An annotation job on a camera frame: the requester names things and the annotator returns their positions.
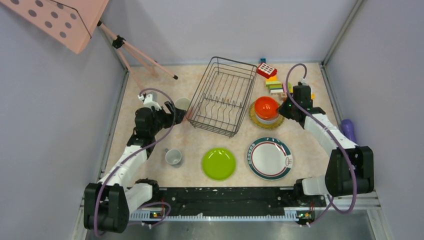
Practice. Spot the woven bamboo tray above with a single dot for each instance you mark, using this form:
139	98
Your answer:
252	116

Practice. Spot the grey wire dish rack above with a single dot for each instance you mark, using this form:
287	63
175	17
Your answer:
222	97

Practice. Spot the small grey mug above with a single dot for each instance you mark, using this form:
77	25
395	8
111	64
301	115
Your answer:
173	157

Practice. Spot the white ceramic bowl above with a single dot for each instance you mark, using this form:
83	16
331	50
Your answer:
268	121

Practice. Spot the white cup pink handle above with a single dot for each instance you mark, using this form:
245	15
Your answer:
182	103

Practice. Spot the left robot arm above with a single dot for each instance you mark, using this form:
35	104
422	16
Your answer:
109	202

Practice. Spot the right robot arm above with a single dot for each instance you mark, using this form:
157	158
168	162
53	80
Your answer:
350	168

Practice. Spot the pink tripod stand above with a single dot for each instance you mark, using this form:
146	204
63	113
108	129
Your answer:
118	45

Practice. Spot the pink perforated board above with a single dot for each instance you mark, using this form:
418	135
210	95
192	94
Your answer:
71	22

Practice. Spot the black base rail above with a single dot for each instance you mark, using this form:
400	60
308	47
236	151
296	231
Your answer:
227	204

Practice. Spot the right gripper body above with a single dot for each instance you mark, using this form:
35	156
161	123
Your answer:
287	109

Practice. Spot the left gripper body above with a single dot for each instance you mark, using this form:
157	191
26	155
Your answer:
166	121

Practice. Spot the red toy block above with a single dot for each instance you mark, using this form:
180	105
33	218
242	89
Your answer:
266	71

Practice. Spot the stack of coloured blocks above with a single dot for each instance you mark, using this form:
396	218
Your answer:
278	88

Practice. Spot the orange bowl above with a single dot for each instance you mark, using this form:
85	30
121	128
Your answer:
266	107

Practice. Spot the white plate green red rim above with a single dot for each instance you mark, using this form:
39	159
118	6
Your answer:
269	158

